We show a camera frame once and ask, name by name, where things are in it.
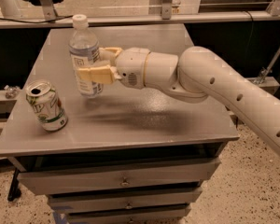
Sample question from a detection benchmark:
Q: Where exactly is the bottom grey drawer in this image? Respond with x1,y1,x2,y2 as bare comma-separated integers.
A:
66,204,190,224

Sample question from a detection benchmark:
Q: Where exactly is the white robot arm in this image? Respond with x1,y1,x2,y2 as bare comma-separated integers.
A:
77,46,280,157

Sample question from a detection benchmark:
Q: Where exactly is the top grey drawer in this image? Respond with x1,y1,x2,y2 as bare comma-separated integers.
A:
18,158,220,195

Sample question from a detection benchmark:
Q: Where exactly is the black cable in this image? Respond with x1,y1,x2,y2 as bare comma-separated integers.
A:
0,14,74,24

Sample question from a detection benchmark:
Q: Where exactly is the metal bracket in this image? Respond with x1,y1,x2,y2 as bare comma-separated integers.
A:
39,0,57,21
161,0,172,20

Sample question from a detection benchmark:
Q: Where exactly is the clear plastic water bottle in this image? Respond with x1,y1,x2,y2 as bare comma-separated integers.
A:
69,14,104,98

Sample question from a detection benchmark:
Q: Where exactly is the grey drawer cabinet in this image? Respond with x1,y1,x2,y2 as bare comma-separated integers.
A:
0,23,240,224

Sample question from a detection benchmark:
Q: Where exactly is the grey drawer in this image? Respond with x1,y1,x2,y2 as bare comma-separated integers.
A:
66,204,190,224
18,158,220,195
49,186,202,214

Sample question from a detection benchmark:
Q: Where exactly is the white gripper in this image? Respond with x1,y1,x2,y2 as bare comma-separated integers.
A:
77,47,150,89

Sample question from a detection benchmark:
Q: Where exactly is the black table leg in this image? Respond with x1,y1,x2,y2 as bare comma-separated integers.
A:
7,169,21,202

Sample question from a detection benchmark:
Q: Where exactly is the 7up soda can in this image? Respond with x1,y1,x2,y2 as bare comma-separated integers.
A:
25,79,68,132

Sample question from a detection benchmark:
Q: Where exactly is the metal bracket left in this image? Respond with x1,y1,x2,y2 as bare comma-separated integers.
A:
39,0,57,21

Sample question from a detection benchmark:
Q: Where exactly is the small crumpled clear object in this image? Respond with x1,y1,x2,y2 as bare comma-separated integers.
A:
4,85,21,99

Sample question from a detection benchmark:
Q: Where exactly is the grey metal rail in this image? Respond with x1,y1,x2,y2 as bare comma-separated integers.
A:
0,11,280,29

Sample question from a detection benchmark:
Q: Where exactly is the metal bracket centre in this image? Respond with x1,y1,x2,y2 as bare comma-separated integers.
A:
161,0,172,20

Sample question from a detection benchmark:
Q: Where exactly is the middle grey drawer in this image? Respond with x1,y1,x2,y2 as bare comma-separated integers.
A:
49,186,202,214

